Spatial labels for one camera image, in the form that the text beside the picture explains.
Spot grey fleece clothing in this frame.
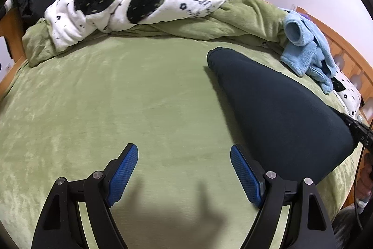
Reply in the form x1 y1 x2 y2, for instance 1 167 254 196
332 207 373 249

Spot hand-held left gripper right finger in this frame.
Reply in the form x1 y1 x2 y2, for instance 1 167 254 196
230 144 337 249

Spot green duvet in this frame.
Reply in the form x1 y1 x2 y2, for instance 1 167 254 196
22 0 292 67

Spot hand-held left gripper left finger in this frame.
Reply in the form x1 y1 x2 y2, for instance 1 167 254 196
31 143 138 249

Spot light blue fleece garment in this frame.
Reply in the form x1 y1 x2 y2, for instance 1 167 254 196
280 10 340 93

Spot white strawberry print blanket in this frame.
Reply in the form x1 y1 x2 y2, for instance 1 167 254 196
44 0 228 52

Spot wooden bed frame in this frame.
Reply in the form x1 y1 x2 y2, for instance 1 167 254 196
0 0 373 121

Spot green plush bed sheet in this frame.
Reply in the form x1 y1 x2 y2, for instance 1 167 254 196
0 33 365 249

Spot white flower print pillow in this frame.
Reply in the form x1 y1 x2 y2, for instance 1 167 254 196
329 62 365 115

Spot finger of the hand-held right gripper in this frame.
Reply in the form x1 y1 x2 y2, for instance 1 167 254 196
335 110 373 152

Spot dark navy pants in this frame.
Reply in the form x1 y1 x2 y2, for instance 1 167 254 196
207 47 354 185

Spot person's right hand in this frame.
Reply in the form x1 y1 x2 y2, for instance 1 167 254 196
361 156 373 201

